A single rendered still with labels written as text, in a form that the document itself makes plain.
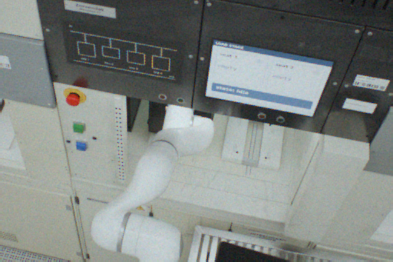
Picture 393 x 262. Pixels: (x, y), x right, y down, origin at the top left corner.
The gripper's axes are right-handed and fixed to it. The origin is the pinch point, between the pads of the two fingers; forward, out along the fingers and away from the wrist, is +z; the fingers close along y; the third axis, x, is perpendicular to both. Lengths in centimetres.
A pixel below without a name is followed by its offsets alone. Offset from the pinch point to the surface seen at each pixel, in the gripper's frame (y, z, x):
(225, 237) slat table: 21, -36, -45
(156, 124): -8.4, -10.4, -19.5
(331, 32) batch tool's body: 33, -33, 55
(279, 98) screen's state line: 26, -32, 30
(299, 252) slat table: 48, -37, -45
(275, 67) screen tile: 23, -32, 41
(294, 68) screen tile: 27, -32, 42
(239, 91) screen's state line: 15.6, -31.6, 29.8
